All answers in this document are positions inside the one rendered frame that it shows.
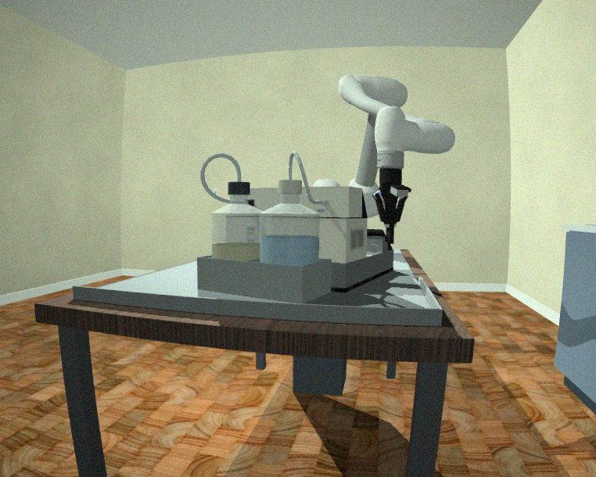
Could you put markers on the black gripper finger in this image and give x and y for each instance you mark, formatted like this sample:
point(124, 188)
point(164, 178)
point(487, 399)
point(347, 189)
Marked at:
point(385, 214)
point(397, 210)

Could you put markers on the clear plastic bottle with blue liquid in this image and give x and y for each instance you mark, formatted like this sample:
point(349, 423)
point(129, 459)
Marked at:
point(289, 232)

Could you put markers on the white plastic bottle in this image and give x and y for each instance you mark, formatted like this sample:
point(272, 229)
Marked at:
point(235, 228)

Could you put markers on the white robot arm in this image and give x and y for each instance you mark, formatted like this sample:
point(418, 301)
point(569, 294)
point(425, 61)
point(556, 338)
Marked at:
point(387, 133)

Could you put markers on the white flexible hose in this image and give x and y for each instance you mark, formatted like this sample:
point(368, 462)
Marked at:
point(293, 153)
point(202, 177)

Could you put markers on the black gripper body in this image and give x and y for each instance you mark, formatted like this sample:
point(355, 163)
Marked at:
point(388, 176)

